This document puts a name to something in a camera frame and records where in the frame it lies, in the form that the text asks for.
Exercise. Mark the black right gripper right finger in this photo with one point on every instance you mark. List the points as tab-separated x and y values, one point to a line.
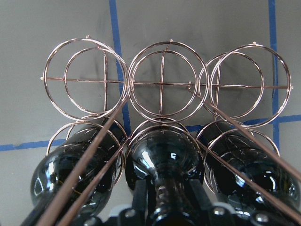
199	195

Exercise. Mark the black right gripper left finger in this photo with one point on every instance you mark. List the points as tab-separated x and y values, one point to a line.
140	195

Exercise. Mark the copper wire wine basket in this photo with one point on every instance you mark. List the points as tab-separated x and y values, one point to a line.
83	181

